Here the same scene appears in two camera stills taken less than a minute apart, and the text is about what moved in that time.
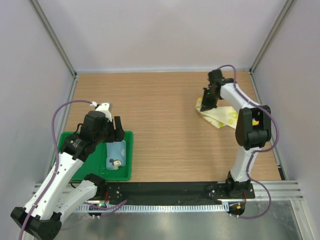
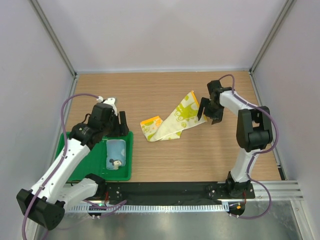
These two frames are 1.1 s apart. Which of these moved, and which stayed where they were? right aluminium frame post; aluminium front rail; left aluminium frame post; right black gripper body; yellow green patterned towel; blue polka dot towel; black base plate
Moved: right black gripper body; yellow green patterned towel
Stayed: aluminium front rail; black base plate; blue polka dot towel; left aluminium frame post; right aluminium frame post
